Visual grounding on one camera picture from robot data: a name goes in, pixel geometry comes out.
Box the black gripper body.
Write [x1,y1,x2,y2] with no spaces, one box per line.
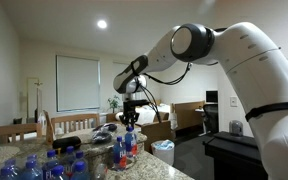
[122,99,142,117]

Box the black cable strap band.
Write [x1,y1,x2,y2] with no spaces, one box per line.
[244,100,288,123]

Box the green potted plant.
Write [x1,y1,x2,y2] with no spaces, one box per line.
[107,94,122,114]

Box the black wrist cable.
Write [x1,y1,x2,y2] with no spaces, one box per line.
[130,61,193,124]

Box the black office chair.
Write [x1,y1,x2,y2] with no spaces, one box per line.
[202,103,220,135]

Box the white trash bin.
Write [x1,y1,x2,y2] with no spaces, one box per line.
[150,139,176,167]

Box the white bedding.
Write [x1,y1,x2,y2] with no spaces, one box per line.
[135,103,172,127]

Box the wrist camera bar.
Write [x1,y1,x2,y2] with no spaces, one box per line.
[135,99,151,108]

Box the black low cabinet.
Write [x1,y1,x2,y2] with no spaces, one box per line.
[203,131,269,180]

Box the Fiji water bottle lying down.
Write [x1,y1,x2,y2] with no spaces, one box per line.
[92,163,110,180]

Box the white wall switch plate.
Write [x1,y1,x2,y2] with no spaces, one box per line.
[229,96,239,108]

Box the wooden bed frame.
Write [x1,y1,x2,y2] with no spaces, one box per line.
[140,111,173,154]

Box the wooden chair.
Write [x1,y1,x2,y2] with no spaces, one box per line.
[0,122,44,145]
[50,113,101,136]

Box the black computer monitor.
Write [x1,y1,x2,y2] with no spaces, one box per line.
[205,90,219,104]

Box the round white pillow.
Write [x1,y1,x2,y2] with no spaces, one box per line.
[114,111,125,123]

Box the grey speaker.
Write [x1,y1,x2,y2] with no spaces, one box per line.
[228,119,244,138]

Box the black glasses case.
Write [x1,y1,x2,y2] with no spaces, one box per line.
[52,135,83,154]

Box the round ceiling light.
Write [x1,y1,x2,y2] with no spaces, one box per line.
[96,19,108,30]

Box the white window blind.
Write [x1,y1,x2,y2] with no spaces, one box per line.
[55,54,102,113]

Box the wooden headboard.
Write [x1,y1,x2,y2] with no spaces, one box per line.
[171,100,207,132]

